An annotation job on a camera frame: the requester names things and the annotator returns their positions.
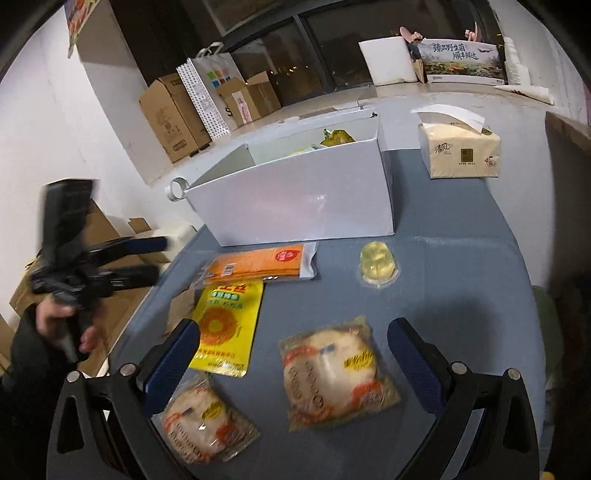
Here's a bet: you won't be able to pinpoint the dark window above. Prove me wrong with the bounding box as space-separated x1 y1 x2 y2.
139 0 505 108

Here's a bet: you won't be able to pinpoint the white paper bag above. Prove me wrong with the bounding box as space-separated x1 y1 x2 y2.
187 42 246 112

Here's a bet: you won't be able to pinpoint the person's left forearm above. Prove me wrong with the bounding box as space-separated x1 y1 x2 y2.
0 305 90 480

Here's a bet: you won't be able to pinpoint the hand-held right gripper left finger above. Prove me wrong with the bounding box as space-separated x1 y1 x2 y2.
46 318 202 480

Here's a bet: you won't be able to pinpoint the yellow packet with orange circle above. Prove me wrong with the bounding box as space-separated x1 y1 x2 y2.
190 281 265 378

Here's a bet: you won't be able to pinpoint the white rectangular box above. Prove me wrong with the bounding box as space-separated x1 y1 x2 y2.
185 108 397 247

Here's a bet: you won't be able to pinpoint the clear jelly cup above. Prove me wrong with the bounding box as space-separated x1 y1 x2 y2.
359 240 400 288

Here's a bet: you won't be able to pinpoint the tissue pack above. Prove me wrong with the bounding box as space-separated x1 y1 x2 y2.
411 104 503 180

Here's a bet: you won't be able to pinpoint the person's left hand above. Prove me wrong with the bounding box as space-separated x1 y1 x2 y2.
36 294 100 356

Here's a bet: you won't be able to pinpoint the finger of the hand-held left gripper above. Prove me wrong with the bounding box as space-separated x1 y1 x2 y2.
99 264 161 291
85 235 170 262

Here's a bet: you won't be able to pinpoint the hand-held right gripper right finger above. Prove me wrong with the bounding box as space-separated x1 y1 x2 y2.
387 318 541 480

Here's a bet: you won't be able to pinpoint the white tape roll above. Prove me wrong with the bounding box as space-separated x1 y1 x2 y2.
166 178 190 203

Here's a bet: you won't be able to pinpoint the white foam box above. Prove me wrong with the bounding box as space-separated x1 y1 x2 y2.
359 37 419 88

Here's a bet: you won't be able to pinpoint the long printed box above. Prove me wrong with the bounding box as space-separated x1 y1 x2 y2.
418 38 509 85

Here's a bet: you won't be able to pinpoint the flat cardboard sheets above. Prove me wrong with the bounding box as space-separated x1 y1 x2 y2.
0 203 195 374

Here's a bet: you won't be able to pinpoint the dotted paper bag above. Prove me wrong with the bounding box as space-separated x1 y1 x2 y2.
176 59 230 140

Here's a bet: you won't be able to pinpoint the large cardboard box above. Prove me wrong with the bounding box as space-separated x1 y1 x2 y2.
139 74 213 164

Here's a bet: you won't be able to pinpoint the colourful wall hanging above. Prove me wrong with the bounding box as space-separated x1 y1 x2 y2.
65 0 103 59

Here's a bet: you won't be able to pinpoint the round bread packet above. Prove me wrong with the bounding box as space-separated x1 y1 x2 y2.
278 316 403 433
152 373 260 465

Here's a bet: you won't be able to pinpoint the small open cardboard box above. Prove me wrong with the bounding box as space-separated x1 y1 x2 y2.
217 70 283 128

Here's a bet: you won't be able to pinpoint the small yellow snack packet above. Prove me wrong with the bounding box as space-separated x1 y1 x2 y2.
322 129 356 148

